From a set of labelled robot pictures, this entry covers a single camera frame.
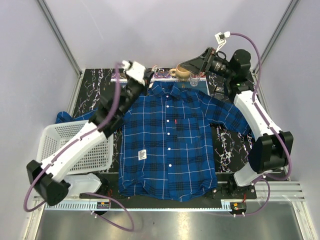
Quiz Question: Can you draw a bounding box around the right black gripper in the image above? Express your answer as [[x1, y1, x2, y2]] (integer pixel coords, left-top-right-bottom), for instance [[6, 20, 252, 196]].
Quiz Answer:
[[179, 47, 233, 80]]

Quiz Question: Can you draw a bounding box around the blue plaid shirt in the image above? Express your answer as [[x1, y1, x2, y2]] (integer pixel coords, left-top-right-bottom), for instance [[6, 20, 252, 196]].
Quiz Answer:
[[54, 81, 253, 202]]

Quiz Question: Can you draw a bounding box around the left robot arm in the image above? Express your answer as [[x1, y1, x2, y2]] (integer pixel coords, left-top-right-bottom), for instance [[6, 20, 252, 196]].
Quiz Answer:
[[23, 68, 155, 212]]

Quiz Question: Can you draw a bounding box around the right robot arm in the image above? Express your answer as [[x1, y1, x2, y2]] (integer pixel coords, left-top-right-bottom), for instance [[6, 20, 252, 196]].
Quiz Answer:
[[180, 47, 294, 199]]

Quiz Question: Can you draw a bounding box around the blue patterned placemat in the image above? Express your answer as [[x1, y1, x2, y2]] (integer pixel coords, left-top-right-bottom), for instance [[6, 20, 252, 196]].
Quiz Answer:
[[110, 68, 210, 95]]

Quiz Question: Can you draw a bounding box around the small clear glass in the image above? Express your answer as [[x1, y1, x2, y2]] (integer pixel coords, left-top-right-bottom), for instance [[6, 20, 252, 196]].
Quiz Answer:
[[189, 73, 201, 87]]

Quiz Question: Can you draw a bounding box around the tan ceramic mug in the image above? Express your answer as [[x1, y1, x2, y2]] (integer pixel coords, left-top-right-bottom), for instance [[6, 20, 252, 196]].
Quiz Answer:
[[168, 63, 191, 82]]

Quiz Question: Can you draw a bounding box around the white plastic basket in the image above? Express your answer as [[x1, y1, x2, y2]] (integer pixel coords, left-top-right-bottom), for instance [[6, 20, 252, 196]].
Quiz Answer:
[[36, 120, 114, 182]]

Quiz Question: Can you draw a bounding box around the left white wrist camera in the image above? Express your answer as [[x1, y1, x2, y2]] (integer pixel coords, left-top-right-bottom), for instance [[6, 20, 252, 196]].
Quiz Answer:
[[121, 60, 146, 86]]

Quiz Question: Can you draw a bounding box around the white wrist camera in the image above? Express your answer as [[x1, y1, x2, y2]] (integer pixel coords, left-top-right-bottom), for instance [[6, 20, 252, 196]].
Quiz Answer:
[[214, 31, 231, 52], [121, 60, 146, 86]]

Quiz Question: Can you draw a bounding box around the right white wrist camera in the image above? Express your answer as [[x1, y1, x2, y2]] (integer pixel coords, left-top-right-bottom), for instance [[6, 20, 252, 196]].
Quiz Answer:
[[214, 31, 231, 52]]

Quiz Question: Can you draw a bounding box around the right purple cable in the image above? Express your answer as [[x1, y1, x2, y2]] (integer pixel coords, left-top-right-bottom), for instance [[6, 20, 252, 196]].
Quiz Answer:
[[207, 32, 294, 217]]

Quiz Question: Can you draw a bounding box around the purple cable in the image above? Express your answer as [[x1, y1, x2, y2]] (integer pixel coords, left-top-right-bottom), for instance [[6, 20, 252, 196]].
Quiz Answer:
[[207, 32, 294, 217], [23, 61, 136, 232]]

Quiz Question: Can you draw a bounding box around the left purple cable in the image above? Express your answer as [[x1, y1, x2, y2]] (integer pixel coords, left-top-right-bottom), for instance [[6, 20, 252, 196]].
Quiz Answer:
[[23, 61, 136, 232]]

